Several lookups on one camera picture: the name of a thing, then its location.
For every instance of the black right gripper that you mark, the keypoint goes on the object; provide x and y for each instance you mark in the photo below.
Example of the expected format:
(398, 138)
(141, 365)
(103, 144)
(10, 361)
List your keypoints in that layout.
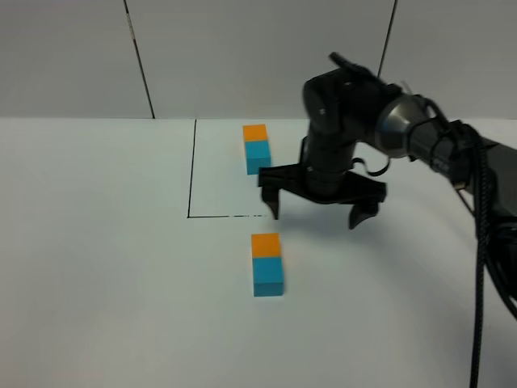
(301, 179)

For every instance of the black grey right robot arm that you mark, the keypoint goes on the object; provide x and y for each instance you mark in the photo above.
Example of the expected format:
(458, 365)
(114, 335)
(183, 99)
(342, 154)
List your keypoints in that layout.
(350, 105)

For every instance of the blue template cube block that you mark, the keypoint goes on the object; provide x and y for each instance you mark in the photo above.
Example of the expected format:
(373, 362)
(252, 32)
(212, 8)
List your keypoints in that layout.
(258, 155)

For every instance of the orange template cube block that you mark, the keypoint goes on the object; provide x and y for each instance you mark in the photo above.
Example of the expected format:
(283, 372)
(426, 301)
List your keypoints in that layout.
(254, 132)

